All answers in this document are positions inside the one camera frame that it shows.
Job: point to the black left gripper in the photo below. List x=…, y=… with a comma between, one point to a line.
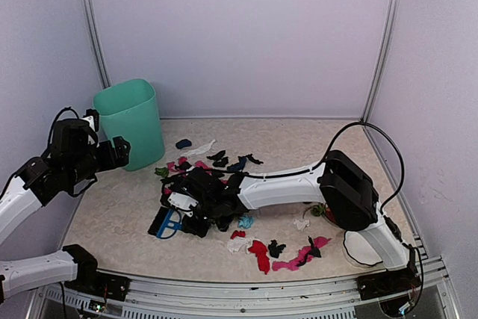
x=110, y=161

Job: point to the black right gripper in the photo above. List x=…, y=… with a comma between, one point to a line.
x=190, y=228

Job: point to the blue hand brush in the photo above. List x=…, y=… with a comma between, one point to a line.
x=166, y=224

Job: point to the teal plastic waste bin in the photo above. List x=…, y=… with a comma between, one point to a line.
x=130, y=110

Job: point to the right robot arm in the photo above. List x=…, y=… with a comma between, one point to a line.
x=335, y=180

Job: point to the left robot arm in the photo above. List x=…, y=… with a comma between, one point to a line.
x=73, y=157

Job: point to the white paper scrap front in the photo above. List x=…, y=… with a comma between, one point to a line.
x=237, y=244

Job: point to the white paper scrap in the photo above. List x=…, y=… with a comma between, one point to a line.
x=200, y=150
x=301, y=224
x=237, y=244

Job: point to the green paper scrap left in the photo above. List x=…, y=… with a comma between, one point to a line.
x=163, y=172

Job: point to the green paper scrap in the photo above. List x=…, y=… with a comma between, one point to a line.
x=163, y=172
x=315, y=210

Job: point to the light blue paper scrap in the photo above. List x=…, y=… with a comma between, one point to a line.
x=245, y=222

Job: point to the navy paper scrap far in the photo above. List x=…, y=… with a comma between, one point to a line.
x=184, y=143

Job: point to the red paper scrap front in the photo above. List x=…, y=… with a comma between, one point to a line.
x=260, y=251

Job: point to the white paper scrap far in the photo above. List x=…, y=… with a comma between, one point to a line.
x=200, y=150

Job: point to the small black scrap front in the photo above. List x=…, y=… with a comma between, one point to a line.
x=275, y=249

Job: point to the white paper scrap right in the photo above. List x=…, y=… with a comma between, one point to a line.
x=301, y=224

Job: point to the long pink paper scrap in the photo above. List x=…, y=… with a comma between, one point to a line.
x=304, y=255

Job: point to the green paper scrap right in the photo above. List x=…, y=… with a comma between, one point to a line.
x=315, y=210

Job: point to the white scalloped bowl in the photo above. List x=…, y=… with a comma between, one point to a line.
x=358, y=252

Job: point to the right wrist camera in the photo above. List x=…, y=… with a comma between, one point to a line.
x=181, y=202

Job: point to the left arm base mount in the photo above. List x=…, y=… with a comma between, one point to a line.
x=89, y=280

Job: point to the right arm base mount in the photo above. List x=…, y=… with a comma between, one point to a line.
x=389, y=282

